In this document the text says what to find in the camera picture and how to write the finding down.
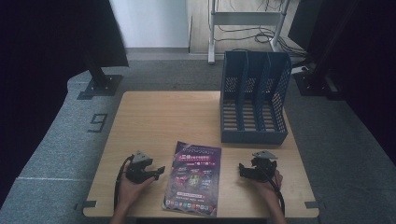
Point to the purple magazine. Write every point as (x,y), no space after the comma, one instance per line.
(193,180)

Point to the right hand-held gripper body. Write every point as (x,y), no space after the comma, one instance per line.
(263,169)

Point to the person's right hand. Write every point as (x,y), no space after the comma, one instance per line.
(271,189)

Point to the dark curtain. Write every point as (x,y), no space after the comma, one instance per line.
(46,62)
(367,77)

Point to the black post with base plate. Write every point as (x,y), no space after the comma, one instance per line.
(102,85)
(314,84)

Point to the blue file rack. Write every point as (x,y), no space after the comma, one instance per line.
(253,137)

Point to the person's left hand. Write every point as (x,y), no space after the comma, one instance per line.
(127,193)

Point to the white power strip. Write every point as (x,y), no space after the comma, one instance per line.
(299,69)

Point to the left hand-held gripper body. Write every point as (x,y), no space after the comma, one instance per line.
(137,172)

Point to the white metal stand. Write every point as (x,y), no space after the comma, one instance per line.
(246,18)

